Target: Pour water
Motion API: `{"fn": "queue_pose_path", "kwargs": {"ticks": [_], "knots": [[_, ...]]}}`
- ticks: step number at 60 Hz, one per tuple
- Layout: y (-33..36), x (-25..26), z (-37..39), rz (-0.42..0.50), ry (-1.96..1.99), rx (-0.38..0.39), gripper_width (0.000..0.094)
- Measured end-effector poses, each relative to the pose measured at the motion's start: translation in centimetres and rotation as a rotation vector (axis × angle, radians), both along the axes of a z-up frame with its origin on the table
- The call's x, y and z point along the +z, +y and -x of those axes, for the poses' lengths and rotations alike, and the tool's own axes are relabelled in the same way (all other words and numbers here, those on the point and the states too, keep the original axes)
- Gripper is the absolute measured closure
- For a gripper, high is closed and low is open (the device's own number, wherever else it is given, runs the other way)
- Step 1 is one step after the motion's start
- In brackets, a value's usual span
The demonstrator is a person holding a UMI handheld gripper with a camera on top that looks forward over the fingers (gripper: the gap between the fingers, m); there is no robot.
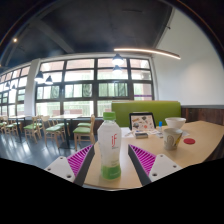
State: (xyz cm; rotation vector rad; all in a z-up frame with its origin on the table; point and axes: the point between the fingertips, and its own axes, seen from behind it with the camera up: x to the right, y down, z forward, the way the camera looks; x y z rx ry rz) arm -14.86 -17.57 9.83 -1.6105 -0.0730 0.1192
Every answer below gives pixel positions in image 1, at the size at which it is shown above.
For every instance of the flat round red coaster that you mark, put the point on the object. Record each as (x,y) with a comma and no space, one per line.
(189,141)

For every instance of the white printed paper cup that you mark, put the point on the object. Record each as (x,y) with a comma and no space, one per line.
(171,138)

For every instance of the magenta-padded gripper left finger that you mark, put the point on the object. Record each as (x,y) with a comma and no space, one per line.
(60,166)

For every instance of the small dark box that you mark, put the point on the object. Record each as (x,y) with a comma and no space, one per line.
(141,135)

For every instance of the small white flat device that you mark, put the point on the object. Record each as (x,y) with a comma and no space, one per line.
(159,135)

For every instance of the long curved linear light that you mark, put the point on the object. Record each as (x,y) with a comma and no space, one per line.
(150,51)

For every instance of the green-capped clear drink bottle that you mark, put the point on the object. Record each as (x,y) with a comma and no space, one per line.
(109,146)

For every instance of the wooden chairs with green seats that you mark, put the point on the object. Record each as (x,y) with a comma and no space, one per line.
(53,128)

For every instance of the green upholstered bench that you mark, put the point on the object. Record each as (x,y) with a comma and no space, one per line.
(146,110)

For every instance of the hanging pendant lamps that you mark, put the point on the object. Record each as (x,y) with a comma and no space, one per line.
(117,60)

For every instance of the white bowl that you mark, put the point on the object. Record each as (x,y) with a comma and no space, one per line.
(175,122)

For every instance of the wooden pedestal dining table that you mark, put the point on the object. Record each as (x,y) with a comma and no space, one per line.
(66,117)

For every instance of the white paper sheets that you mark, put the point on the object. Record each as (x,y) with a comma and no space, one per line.
(126,132)

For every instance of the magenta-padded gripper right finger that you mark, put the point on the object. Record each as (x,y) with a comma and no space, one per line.
(165,166)

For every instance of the sticker-covered black laptop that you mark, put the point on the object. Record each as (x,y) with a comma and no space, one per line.
(142,122)

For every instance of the large black-framed window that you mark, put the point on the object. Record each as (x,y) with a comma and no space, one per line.
(80,75)

